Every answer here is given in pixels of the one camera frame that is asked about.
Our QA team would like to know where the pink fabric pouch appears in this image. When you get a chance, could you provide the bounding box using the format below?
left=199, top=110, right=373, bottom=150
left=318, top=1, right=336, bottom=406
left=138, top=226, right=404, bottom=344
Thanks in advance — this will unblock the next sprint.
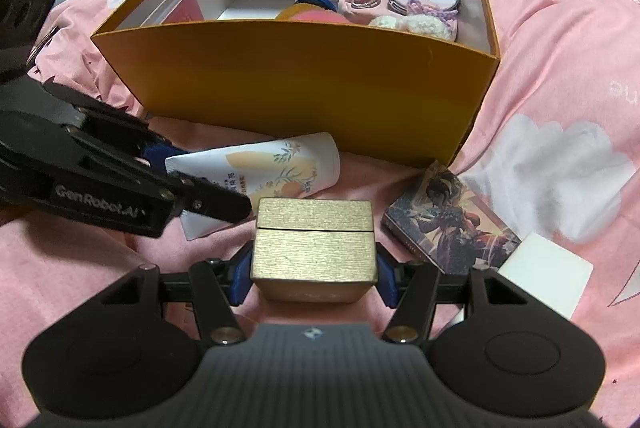
left=337, top=0, right=461, bottom=41

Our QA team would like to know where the white box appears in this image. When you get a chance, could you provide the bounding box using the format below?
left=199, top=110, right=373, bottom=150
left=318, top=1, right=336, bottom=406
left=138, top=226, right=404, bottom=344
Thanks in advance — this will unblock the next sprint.
left=457, top=232, right=594, bottom=326

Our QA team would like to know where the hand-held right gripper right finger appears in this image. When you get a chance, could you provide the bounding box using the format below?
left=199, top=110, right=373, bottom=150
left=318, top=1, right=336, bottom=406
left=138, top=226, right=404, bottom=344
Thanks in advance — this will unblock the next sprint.
left=375, top=242, right=532, bottom=345

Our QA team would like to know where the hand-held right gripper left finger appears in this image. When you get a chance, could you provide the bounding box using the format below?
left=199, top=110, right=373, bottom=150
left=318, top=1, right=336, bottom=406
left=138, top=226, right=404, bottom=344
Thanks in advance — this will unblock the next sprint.
left=100, top=243, right=258, bottom=345

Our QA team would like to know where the pink printed blanket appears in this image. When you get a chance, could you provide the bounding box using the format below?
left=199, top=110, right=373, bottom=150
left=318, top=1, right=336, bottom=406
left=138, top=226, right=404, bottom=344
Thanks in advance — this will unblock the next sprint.
left=0, top=0, right=640, bottom=428

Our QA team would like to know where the white hand cream tube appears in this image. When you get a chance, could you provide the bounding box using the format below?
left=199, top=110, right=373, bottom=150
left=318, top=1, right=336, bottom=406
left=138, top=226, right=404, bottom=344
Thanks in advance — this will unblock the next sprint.
left=165, top=132, right=342, bottom=241

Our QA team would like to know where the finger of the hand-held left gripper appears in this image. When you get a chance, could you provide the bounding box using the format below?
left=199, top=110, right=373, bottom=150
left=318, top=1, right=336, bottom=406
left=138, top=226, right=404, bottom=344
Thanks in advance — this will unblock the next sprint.
left=164, top=173, right=254, bottom=225
left=42, top=78, right=175, bottom=174

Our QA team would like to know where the orange cardboard box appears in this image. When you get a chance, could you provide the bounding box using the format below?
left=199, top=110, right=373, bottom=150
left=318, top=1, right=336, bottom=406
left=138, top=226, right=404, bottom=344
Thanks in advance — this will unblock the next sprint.
left=90, top=0, right=502, bottom=169

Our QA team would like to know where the pink fluffy pompom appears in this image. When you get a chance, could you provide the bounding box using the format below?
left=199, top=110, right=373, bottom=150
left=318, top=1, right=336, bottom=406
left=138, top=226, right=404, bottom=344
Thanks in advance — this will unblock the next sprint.
left=295, top=7, right=343, bottom=23

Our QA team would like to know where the white pink crochet toy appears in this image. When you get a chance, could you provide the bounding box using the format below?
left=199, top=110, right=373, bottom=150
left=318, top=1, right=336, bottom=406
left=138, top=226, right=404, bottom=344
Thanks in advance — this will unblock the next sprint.
left=369, top=0, right=458, bottom=41

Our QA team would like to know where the gold box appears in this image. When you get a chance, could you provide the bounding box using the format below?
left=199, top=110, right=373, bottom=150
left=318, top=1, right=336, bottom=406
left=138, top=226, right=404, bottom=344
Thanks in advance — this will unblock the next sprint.
left=249, top=198, right=378, bottom=304

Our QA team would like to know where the dark printed card box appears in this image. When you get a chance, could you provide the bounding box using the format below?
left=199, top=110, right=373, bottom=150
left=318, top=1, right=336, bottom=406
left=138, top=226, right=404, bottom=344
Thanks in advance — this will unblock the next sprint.
left=381, top=160, right=522, bottom=274

